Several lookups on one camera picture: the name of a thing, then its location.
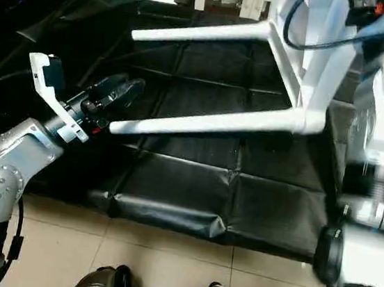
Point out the white plastic table top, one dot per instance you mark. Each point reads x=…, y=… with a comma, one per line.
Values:
x=324, y=61

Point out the white plastic table leg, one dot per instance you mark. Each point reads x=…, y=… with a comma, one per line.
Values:
x=191, y=33
x=198, y=123

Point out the black mat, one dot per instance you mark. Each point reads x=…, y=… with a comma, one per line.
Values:
x=190, y=185

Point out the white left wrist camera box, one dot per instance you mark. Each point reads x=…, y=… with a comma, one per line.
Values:
x=38, y=82

